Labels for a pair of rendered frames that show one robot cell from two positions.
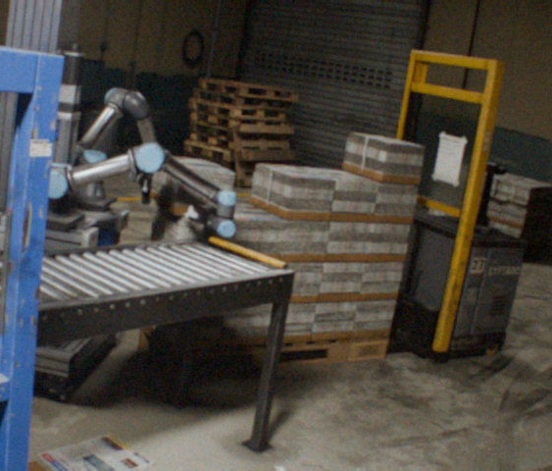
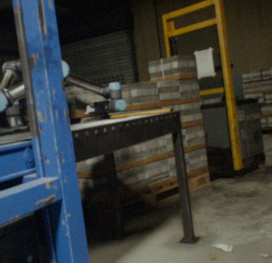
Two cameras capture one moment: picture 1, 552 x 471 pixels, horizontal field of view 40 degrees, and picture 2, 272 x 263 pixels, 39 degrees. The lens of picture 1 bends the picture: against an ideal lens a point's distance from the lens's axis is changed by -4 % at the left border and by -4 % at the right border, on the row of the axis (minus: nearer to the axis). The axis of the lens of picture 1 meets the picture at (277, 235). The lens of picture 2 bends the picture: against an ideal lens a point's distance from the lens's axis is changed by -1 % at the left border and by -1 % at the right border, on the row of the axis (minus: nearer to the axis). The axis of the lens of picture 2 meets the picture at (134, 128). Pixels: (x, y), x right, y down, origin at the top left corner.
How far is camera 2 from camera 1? 129 cm
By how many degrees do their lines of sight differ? 14
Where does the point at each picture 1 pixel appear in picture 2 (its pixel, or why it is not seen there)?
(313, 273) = (161, 140)
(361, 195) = (171, 88)
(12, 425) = (70, 227)
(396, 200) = (189, 88)
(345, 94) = not seen: hidden behind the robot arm
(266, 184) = not seen: hidden behind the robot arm
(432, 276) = (215, 132)
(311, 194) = (147, 92)
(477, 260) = (239, 112)
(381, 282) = (195, 138)
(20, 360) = (63, 154)
